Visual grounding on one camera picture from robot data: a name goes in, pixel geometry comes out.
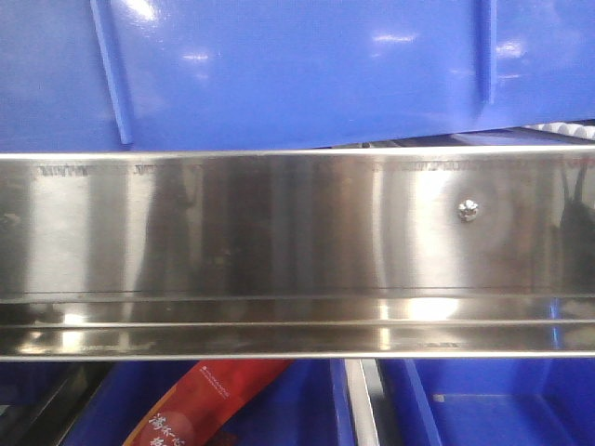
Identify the large blue plastic bin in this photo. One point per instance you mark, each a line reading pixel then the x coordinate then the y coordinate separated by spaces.
pixel 231 75

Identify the lower left blue bin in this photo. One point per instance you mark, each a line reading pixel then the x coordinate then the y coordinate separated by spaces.
pixel 306 405

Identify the lower right blue bin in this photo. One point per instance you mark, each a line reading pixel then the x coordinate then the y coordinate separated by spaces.
pixel 492 401

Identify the white conveyor rollers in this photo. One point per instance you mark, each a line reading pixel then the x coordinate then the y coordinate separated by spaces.
pixel 581 130

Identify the steel divider bar below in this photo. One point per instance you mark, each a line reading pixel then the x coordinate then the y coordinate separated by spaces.
pixel 366 396

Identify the red printed snack packet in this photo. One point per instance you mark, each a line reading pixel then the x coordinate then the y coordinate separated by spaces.
pixel 194 409

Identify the silver screw in rail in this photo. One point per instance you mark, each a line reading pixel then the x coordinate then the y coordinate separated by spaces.
pixel 468 210

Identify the stainless steel conveyor side rail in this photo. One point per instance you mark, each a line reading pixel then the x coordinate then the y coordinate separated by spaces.
pixel 350 253

